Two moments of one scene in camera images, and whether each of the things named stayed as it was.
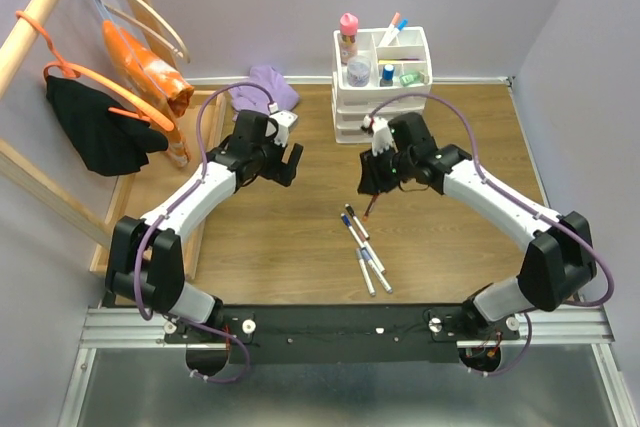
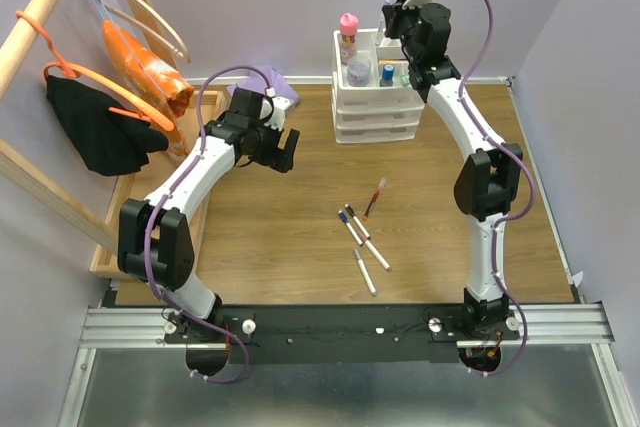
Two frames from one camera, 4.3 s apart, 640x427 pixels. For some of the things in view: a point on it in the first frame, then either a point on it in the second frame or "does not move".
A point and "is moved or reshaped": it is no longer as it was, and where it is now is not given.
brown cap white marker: [371, 252] is moved or reshaped
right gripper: [371, 179] to [394, 13]
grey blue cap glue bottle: [388, 75] does not move
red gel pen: [366, 212] does not move
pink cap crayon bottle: [348, 37] does not move
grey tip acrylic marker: [367, 275] does not move
